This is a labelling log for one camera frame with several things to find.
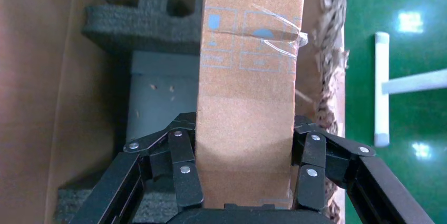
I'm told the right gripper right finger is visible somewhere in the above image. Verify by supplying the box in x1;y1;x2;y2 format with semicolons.
291;115;435;224

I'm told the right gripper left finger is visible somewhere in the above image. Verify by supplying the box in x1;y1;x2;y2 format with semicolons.
68;111;205;224

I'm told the small slim cardboard box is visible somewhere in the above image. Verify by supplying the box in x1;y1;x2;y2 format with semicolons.
195;0;309;211

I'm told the large open cardboard carton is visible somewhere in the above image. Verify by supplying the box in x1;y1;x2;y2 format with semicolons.
0;0;347;224

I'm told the dark notched foam insert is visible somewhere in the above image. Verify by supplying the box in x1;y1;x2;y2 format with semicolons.
82;0;204;55

